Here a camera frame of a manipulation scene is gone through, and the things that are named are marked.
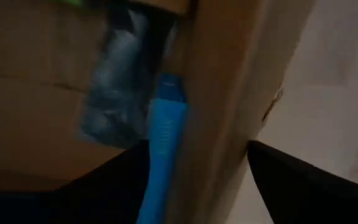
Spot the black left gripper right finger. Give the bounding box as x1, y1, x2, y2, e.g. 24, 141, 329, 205
247, 139, 358, 224

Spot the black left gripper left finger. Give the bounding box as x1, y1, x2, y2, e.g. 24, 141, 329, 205
0, 139, 150, 224

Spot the brown cardboard shipping box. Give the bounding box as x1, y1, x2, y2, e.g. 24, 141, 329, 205
0, 0, 318, 224

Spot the blue ribbed plastic item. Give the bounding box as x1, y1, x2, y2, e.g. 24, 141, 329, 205
136, 72, 190, 224

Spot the black item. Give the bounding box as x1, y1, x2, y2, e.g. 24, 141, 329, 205
78, 8, 157, 149

